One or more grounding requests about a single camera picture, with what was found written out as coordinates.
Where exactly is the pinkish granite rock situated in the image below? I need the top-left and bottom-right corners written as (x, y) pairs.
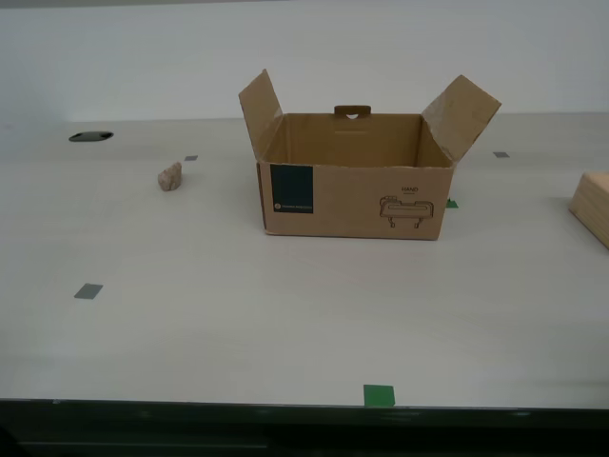
top-left (157, 161), bottom-right (185, 193)

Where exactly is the light wooden block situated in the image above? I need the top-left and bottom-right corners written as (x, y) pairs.
top-left (567, 171), bottom-right (609, 251)

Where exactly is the open cardboard box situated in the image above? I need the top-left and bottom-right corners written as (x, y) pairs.
top-left (237, 69), bottom-right (502, 242)

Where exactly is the green tape square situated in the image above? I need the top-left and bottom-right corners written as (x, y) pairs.
top-left (363, 384), bottom-right (397, 409)

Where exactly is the black oval table grommet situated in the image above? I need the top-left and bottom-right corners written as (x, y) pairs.
top-left (68, 130), bottom-right (115, 144)

